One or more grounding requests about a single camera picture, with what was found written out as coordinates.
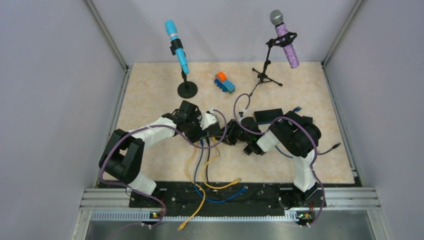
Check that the aluminium frame rail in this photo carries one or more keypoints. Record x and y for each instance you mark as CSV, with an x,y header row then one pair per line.
x,y
352,213

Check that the cyan microphone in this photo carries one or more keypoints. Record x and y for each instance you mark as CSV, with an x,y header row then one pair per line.
x,y
176,47

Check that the black round-base microphone stand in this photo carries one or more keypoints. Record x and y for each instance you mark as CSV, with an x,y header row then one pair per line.
x,y
187,89

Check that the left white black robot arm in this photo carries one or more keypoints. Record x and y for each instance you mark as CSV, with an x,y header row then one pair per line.
x,y
122,156

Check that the purple glitter microphone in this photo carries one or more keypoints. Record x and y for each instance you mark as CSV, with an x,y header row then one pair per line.
x,y
277,19

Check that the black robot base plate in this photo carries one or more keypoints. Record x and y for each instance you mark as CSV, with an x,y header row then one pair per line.
x,y
183,199

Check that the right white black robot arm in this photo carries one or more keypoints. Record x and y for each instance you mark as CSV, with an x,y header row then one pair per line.
x,y
298,134

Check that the orange blue toy truck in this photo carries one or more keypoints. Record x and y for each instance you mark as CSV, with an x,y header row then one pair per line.
x,y
223,83

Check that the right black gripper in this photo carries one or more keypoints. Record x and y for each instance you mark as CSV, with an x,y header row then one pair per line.
x,y
228,137

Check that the black power adapter with cord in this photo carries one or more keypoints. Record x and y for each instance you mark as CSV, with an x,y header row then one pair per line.
x,y
306,121

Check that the small black ribbed network switch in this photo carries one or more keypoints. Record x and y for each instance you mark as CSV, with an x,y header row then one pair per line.
x,y
264,117

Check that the black tripod microphone stand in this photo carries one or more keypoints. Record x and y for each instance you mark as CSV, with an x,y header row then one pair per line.
x,y
266,69

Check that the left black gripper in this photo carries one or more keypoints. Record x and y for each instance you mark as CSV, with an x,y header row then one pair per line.
x,y
196,117

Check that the large black network switch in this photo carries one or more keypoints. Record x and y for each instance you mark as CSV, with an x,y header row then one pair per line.
x,y
212,131

